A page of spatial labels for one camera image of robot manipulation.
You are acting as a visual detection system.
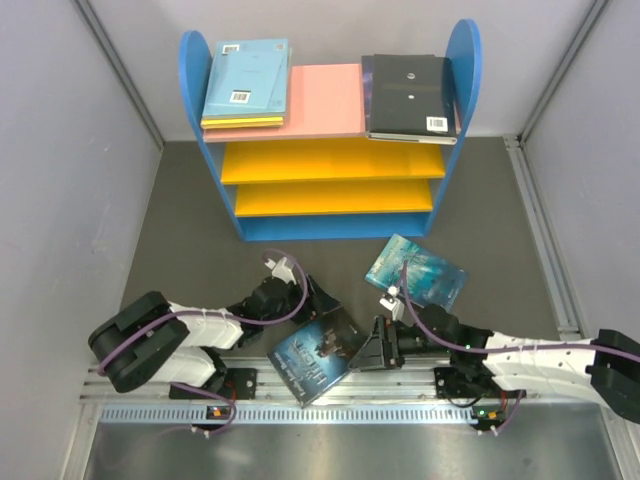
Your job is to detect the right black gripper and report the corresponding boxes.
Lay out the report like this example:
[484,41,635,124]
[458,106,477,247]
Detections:
[350,314,452,371]

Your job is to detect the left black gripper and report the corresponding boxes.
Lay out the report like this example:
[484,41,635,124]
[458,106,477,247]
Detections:
[261,273,340,328]

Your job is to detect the dark Wuthering Heights book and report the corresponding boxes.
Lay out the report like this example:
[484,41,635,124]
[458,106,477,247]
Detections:
[267,308,366,408]

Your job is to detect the teal blue cover book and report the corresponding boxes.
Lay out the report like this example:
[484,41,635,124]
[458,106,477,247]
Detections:
[365,234,468,311]

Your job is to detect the yellow book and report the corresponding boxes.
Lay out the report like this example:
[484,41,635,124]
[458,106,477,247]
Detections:
[200,116,284,130]

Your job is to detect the black glossy book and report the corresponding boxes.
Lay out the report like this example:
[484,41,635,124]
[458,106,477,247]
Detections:
[368,54,457,145]

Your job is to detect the light blue book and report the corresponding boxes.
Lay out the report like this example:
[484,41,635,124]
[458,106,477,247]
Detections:
[202,38,290,119]

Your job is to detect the purple Robinson Crusoe book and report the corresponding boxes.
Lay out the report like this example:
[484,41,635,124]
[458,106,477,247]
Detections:
[361,55,374,138]

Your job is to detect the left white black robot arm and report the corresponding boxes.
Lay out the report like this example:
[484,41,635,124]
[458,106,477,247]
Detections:
[88,276,342,397]

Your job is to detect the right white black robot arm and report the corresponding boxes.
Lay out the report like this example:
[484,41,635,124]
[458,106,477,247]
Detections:
[349,304,639,423]

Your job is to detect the blue pink yellow shelf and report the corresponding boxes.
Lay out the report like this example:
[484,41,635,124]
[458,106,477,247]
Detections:
[178,18,485,244]

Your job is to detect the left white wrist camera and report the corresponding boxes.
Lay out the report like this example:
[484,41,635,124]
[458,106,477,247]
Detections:
[264,256,298,284]

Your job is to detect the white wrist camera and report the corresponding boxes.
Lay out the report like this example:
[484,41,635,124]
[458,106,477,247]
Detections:
[379,285,405,321]
[264,256,298,284]

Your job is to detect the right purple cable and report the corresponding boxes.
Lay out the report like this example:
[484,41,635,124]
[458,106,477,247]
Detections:
[397,259,640,436]

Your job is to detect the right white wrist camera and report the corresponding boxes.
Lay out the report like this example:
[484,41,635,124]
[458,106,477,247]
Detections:
[379,285,405,321]

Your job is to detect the aluminium mounting rail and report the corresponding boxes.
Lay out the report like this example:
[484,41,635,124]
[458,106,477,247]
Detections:
[80,357,445,405]

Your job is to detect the perforated grey cable duct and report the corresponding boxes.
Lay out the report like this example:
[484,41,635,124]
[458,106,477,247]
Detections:
[100,404,478,425]

